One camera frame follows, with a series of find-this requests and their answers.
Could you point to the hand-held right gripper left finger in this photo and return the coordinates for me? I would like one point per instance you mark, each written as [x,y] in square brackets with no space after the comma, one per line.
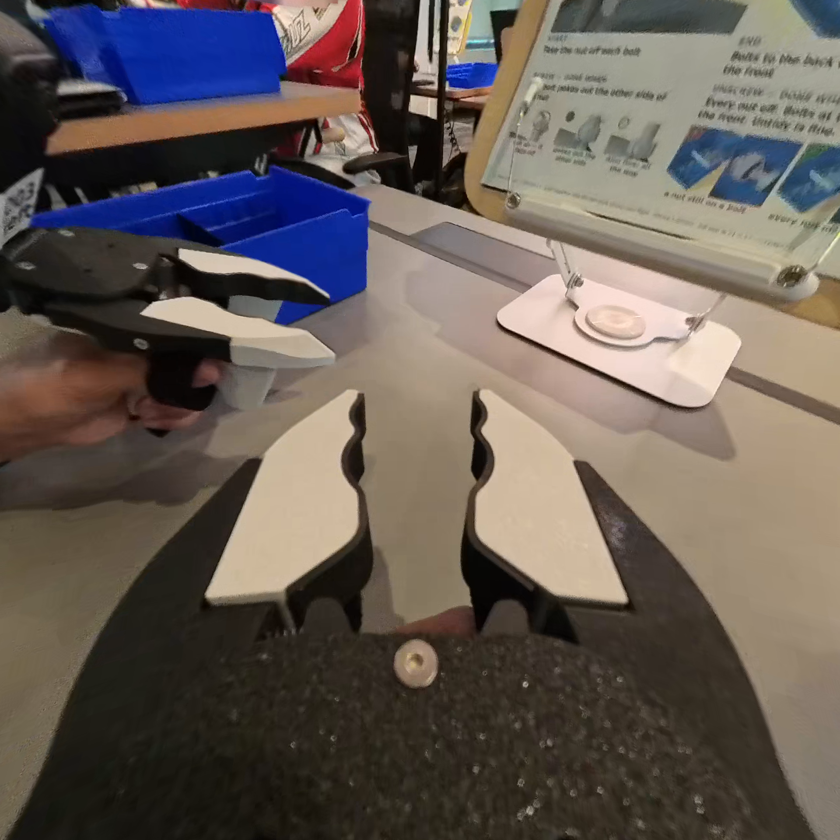
[295,518]

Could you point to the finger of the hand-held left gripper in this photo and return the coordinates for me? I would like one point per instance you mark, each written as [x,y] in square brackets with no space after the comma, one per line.
[249,269]
[275,344]

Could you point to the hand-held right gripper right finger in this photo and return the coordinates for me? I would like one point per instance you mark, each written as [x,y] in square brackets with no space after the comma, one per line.
[544,518]

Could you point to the blue plastic bin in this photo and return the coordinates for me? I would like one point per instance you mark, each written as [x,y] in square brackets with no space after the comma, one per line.
[184,52]
[469,75]
[295,249]

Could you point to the person's left hand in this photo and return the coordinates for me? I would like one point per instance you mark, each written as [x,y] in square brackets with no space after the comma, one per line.
[72,394]

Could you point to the wooden office desk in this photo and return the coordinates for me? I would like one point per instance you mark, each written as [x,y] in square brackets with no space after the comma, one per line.
[229,108]

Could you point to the black support column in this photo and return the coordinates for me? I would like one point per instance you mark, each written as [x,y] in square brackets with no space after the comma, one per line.
[390,79]

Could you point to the instruction sheet on stand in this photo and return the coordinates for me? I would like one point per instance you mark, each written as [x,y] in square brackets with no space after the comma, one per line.
[499,98]

